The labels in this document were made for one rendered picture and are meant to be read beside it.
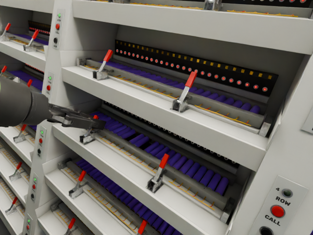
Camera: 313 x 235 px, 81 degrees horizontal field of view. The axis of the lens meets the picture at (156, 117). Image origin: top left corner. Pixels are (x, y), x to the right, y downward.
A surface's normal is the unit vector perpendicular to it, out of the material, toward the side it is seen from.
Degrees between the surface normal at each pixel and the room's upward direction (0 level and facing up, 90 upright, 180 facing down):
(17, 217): 15
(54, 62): 90
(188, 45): 90
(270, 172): 90
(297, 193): 90
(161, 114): 105
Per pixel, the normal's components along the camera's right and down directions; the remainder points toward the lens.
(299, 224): -0.53, 0.05
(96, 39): 0.80, 0.36
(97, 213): 0.13, -0.89
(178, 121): -0.58, 0.29
